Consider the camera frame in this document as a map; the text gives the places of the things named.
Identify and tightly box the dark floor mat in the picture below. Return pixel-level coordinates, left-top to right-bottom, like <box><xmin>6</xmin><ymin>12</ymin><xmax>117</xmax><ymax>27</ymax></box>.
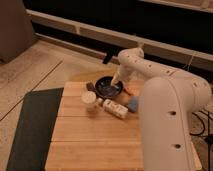
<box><xmin>6</xmin><ymin>88</ymin><xmax>63</xmax><ymax>171</ymax></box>

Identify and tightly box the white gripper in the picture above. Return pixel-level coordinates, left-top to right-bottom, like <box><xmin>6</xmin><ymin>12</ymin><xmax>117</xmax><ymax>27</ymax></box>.
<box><xmin>111</xmin><ymin>65</ymin><xmax>133</xmax><ymax>86</ymax></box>

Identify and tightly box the white cup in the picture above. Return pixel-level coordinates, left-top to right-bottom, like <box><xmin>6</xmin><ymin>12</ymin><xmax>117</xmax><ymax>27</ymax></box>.
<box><xmin>81</xmin><ymin>91</ymin><xmax>96</xmax><ymax>110</ymax></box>

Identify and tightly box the dark ceramic bowl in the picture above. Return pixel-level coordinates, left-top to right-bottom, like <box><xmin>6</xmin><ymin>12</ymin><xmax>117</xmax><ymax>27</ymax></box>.
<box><xmin>95</xmin><ymin>76</ymin><xmax>123</xmax><ymax>99</ymax></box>

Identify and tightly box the wooden slatted table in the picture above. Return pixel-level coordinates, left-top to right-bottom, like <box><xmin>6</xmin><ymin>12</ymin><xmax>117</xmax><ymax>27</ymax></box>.
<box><xmin>44</xmin><ymin>79</ymin><xmax>203</xmax><ymax>171</ymax></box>

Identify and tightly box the white plastic bottle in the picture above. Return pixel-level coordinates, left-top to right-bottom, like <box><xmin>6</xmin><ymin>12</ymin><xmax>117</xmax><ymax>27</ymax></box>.
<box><xmin>97</xmin><ymin>98</ymin><xmax>128</xmax><ymax>119</ymax></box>

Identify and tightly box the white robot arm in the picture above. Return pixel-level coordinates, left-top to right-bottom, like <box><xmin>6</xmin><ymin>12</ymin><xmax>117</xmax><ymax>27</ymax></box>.
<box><xmin>112</xmin><ymin>48</ymin><xmax>212</xmax><ymax>171</ymax></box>

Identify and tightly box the brown small block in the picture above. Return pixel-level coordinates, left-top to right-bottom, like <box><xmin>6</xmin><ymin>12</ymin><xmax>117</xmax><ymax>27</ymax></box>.
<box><xmin>86</xmin><ymin>82</ymin><xmax>95</xmax><ymax>92</ymax></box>

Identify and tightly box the white shelf rail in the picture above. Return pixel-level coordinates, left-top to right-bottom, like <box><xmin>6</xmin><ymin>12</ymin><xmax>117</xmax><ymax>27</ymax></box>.
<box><xmin>27</xmin><ymin>9</ymin><xmax>213</xmax><ymax>72</ymax></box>

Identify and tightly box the orange small object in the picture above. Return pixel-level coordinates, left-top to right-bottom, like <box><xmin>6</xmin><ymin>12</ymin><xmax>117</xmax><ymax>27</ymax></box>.
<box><xmin>124</xmin><ymin>86</ymin><xmax>135</xmax><ymax>95</ymax></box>

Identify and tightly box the grey cabinet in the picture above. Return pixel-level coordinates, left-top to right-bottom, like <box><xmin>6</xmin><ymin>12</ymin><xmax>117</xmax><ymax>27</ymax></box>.
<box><xmin>0</xmin><ymin>0</ymin><xmax>37</xmax><ymax>63</ymax></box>

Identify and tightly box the black cable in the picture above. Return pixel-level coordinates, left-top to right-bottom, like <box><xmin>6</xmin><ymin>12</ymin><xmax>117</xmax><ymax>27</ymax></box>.
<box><xmin>189</xmin><ymin>84</ymin><xmax>213</xmax><ymax>171</ymax></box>

